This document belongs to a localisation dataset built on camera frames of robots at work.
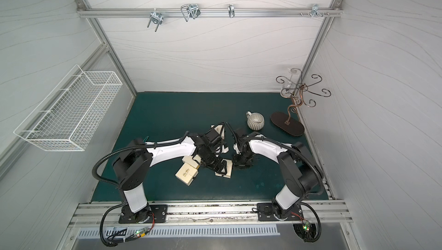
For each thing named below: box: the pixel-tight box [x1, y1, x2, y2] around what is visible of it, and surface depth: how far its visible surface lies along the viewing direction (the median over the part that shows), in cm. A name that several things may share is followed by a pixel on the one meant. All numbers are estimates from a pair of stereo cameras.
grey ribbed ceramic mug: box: [246, 111, 265, 131], surface depth 103 cm
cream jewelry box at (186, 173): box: [174, 162, 199, 187], surface depth 84 cm
